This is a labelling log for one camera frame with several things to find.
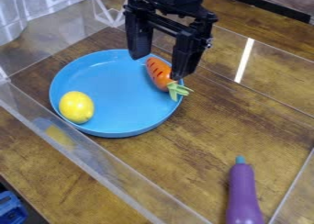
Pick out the white sheer curtain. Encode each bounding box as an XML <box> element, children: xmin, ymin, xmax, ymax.
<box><xmin>0</xmin><ymin>0</ymin><xmax>85</xmax><ymax>46</ymax></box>

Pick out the orange toy carrot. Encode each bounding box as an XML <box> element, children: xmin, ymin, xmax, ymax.
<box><xmin>146</xmin><ymin>57</ymin><xmax>191</xmax><ymax>101</ymax></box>

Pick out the purple toy eggplant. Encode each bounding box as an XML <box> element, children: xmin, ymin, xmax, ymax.
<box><xmin>226</xmin><ymin>156</ymin><xmax>265</xmax><ymax>224</ymax></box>

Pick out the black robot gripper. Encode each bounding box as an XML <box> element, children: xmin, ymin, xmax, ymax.
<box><xmin>125</xmin><ymin>0</ymin><xmax>218</xmax><ymax>80</ymax></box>

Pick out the blue plastic object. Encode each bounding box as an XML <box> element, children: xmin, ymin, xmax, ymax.
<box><xmin>0</xmin><ymin>191</ymin><xmax>28</xmax><ymax>224</ymax></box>

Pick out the yellow toy lemon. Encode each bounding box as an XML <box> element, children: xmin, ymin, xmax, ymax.
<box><xmin>59</xmin><ymin>91</ymin><xmax>95</xmax><ymax>124</ymax></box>

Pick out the black bar in background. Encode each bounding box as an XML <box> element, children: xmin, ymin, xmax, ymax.
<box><xmin>234</xmin><ymin>0</ymin><xmax>312</xmax><ymax>24</ymax></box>

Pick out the blue round tray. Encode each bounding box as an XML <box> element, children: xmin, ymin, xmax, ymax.
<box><xmin>50</xmin><ymin>49</ymin><xmax>182</xmax><ymax>138</ymax></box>

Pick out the clear acrylic enclosure wall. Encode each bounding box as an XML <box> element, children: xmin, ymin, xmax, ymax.
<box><xmin>0</xmin><ymin>0</ymin><xmax>314</xmax><ymax>224</ymax></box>

